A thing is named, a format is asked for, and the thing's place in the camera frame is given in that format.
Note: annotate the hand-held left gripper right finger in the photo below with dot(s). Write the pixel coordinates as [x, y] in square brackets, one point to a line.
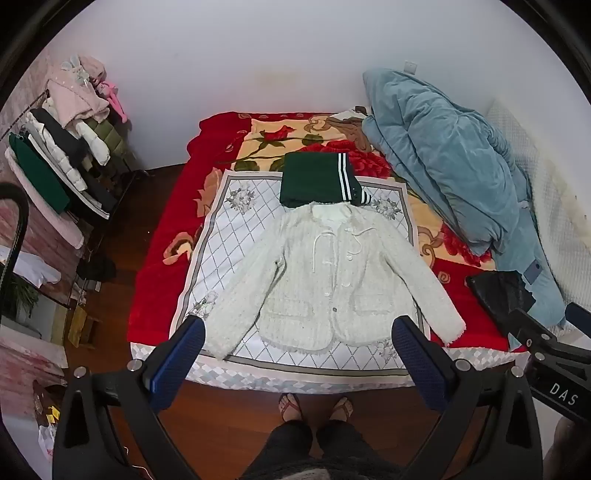
[418, 364]

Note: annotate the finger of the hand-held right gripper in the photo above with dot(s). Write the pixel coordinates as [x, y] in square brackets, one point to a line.
[535, 337]
[579, 313]

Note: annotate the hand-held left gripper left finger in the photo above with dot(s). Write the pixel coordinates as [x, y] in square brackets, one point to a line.
[178, 360]

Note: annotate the white knit jacket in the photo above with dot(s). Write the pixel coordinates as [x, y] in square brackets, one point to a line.
[323, 286]

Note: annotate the person's right forearm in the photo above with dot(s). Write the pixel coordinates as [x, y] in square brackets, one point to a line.
[570, 447]

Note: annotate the black metal clothes rack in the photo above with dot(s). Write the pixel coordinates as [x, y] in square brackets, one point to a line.
[124, 166]

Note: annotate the row of hanging clothes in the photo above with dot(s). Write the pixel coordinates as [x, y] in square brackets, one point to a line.
[64, 138]

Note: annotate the black plastic bag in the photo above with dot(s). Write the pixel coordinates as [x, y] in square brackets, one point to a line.
[501, 290]

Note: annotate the grey-blue phone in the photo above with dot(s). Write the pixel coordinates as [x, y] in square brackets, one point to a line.
[533, 271]

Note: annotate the person's right foot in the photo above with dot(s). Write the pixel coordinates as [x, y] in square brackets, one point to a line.
[340, 408]

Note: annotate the person's foot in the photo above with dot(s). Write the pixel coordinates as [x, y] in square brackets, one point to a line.
[340, 408]
[289, 408]

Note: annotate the small wooden stool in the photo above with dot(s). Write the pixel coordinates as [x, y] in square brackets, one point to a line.
[85, 325]

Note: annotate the red floral blanket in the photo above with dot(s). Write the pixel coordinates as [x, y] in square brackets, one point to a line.
[166, 258]

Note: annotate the person's right leg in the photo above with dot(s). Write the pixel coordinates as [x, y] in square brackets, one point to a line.
[351, 447]

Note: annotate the person's leg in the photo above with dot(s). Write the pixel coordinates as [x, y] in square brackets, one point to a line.
[351, 447]
[286, 447]

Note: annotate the person's left foot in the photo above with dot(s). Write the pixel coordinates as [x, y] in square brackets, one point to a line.
[289, 408]

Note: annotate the dark cloth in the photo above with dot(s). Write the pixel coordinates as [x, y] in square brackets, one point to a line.
[96, 268]

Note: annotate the white diamond pattern sheet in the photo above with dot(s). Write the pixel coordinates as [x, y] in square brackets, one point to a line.
[231, 240]

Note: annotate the small yellow item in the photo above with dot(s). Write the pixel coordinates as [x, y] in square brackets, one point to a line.
[51, 414]

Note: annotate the person's left leg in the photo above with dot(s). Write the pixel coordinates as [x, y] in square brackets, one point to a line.
[286, 447]

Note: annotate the pink patterned cloth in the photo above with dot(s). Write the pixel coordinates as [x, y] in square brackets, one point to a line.
[27, 360]

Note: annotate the green potted plant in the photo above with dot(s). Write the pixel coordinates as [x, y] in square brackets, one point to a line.
[23, 300]

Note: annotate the white cloth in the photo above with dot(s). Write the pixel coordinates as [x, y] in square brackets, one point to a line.
[27, 270]

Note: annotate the blue quilt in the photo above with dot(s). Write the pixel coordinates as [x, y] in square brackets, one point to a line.
[443, 157]

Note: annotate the green folded garment white stripes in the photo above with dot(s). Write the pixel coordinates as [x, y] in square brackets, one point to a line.
[314, 177]

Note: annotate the white wall socket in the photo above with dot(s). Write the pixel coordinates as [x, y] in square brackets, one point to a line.
[410, 67]

